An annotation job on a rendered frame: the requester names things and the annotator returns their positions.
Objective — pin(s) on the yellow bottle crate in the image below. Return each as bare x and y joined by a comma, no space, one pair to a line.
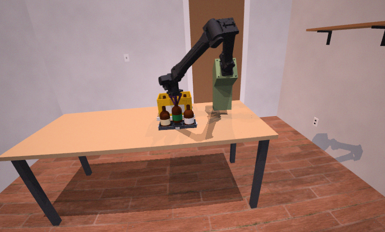
169,104

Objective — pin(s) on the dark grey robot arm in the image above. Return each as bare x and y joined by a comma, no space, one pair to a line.
215,32

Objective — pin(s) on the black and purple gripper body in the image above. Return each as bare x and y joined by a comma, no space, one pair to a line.
175,90

